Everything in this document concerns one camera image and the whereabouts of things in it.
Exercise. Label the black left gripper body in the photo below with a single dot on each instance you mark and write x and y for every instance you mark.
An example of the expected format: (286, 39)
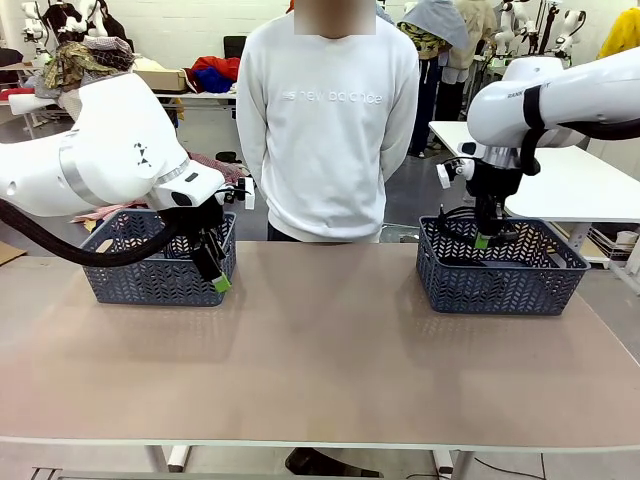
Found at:
(205, 220)

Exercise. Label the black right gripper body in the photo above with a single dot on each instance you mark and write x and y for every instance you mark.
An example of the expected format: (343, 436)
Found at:
(492, 181)

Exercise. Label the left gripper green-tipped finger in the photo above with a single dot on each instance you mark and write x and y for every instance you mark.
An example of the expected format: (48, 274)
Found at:
(212, 267)
(215, 245)

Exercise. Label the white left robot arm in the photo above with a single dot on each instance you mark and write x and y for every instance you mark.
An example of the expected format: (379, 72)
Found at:
(100, 150)

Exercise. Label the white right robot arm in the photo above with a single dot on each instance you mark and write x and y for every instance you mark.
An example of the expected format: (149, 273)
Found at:
(575, 95)

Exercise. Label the person's right forearm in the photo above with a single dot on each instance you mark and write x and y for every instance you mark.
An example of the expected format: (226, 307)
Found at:
(250, 175)

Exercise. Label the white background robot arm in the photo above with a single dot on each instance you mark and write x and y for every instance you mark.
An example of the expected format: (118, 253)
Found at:
(570, 27)
(510, 25)

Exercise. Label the patterned cloth on floor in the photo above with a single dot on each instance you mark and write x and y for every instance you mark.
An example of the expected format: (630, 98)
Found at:
(220, 167)

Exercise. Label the blue plastic lattice basket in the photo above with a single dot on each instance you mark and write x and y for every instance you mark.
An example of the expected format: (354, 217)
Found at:
(150, 285)
(500, 295)

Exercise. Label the white background table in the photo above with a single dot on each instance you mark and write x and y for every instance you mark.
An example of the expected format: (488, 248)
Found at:
(575, 175)

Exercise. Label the pink checked cloth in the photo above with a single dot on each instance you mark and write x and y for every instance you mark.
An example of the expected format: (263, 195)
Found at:
(100, 212)

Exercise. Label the white clothes table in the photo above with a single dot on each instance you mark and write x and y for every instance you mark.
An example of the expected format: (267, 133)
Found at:
(200, 95)

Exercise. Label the person in white sweatshirt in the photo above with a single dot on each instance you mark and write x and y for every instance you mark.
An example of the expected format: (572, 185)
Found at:
(325, 150)

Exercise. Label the blue garment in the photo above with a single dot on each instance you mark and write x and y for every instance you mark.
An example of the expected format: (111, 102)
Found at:
(212, 80)

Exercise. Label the beige box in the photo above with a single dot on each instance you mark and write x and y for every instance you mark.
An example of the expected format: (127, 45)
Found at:
(160, 80)

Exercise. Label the person in beige coat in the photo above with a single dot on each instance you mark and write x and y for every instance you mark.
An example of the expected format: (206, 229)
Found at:
(475, 30)

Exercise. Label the red garment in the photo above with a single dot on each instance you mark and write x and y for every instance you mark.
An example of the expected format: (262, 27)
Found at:
(220, 64)

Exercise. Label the black tripod pole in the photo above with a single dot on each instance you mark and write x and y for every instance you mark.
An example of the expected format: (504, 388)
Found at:
(545, 25)

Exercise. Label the black chair back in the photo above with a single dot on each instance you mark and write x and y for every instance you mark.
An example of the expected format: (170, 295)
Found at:
(235, 47)

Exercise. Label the white table leg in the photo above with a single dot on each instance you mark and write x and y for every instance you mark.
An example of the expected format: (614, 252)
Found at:
(170, 457)
(452, 465)

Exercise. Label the yellow garment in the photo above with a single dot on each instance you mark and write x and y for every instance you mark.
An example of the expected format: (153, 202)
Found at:
(622, 35)

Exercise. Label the flat cardboard sheet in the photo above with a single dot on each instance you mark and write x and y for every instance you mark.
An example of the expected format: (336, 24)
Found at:
(10, 252)

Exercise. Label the pile of patterned clothes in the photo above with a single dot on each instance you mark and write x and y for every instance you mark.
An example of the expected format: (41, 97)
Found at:
(80, 60)

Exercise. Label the white padded ironing board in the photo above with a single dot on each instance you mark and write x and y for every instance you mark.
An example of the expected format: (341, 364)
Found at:
(30, 102)

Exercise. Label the black chair base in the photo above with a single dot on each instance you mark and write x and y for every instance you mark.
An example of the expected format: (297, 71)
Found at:
(310, 462)

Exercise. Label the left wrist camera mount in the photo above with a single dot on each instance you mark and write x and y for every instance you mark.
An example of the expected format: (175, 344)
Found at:
(249, 197)

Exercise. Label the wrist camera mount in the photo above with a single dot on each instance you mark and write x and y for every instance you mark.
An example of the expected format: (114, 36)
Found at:
(249, 197)
(442, 176)

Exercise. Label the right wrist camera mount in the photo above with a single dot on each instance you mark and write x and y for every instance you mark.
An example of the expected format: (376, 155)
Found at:
(442, 176)

